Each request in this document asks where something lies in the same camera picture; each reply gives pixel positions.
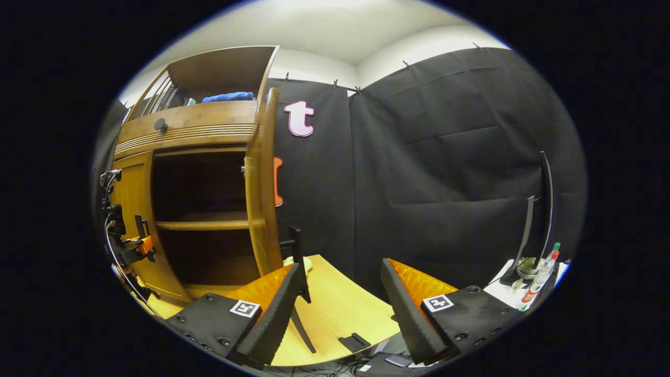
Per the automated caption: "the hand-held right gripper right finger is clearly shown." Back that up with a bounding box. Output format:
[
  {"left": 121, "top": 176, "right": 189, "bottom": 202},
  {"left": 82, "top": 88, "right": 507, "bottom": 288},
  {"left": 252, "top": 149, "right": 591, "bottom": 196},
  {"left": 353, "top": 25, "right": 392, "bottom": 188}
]
[{"left": 381, "top": 258, "right": 524, "bottom": 366}]

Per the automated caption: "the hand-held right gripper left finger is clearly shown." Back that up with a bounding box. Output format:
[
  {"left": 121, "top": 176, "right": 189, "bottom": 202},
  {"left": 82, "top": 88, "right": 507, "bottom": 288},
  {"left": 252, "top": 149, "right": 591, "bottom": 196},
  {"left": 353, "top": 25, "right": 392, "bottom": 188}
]
[{"left": 166, "top": 263, "right": 307, "bottom": 367}]

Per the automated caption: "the wooden shoe cabinet door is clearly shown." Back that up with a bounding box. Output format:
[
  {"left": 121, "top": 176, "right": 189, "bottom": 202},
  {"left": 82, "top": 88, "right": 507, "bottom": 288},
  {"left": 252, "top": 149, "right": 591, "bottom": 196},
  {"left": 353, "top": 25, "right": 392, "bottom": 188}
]
[
  {"left": 244, "top": 88, "right": 284, "bottom": 276},
  {"left": 111, "top": 152, "right": 192, "bottom": 303}
]

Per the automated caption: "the wooden double-door shoe cabinet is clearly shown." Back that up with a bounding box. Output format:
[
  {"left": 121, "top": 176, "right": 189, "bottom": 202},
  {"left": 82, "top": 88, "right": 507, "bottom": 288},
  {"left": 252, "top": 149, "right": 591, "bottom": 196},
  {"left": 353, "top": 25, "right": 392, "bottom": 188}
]
[{"left": 107, "top": 46, "right": 286, "bottom": 304}]

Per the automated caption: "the wooden inner cabinet shelf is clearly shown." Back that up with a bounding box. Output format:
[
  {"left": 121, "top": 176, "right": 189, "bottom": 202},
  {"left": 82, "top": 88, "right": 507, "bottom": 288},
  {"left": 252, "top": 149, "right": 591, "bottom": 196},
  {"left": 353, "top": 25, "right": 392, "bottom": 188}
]
[{"left": 156, "top": 219, "right": 252, "bottom": 231}]

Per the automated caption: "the cream round object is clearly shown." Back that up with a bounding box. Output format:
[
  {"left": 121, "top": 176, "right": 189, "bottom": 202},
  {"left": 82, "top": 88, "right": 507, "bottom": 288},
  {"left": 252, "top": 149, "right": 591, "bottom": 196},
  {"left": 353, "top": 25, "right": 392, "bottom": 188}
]
[{"left": 283, "top": 256, "right": 314, "bottom": 274}]

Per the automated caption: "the black metal stand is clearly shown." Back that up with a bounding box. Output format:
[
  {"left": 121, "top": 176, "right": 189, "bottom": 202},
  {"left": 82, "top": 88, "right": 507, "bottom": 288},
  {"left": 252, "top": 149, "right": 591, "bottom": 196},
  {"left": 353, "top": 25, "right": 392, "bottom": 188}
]
[{"left": 280, "top": 225, "right": 371, "bottom": 354}]

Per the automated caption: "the clear bottle red label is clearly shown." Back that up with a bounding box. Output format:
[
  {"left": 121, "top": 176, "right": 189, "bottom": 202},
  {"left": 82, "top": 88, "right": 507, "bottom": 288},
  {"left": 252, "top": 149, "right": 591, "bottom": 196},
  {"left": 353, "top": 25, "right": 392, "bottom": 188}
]
[{"left": 516, "top": 251, "right": 560, "bottom": 311}]

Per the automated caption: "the wooden drawer with black knob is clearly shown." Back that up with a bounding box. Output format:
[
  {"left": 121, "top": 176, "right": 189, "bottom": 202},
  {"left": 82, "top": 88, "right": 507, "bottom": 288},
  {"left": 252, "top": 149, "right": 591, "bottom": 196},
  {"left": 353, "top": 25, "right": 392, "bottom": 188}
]
[{"left": 114, "top": 101, "right": 261, "bottom": 160}]

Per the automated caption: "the small curved black monitor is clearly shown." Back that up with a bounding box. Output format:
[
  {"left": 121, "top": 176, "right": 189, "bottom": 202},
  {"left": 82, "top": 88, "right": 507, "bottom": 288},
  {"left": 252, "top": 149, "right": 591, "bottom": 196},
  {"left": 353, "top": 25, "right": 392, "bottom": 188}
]
[{"left": 500, "top": 195, "right": 537, "bottom": 287}]

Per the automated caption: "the clear bottle green cap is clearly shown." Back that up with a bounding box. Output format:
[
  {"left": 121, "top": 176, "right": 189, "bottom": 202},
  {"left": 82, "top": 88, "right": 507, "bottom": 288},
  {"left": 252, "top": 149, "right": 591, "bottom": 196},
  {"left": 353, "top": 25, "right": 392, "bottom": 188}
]
[{"left": 544, "top": 242, "right": 562, "bottom": 273}]

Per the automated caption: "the blue folded towel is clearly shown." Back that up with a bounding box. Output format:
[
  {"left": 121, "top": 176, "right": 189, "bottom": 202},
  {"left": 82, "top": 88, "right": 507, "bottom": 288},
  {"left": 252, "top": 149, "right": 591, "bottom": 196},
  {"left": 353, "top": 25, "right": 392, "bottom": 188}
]
[{"left": 202, "top": 92, "right": 255, "bottom": 103}]

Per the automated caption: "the black backdrop cloth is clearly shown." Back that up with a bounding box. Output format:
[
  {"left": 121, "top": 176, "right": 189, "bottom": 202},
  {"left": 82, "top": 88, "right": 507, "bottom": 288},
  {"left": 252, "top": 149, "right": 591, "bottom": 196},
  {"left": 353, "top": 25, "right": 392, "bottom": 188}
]
[{"left": 94, "top": 47, "right": 587, "bottom": 304}]

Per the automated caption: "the large curved black monitor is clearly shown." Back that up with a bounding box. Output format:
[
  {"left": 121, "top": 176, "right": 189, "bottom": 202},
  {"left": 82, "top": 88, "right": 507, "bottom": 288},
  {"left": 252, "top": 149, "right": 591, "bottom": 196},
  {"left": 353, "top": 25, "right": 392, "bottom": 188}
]
[{"left": 537, "top": 151, "right": 554, "bottom": 270}]

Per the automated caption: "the grey cable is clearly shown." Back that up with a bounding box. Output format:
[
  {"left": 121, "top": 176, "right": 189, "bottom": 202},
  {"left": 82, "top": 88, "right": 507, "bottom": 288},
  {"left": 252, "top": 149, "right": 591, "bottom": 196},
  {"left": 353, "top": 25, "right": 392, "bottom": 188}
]
[{"left": 105, "top": 220, "right": 163, "bottom": 317}]

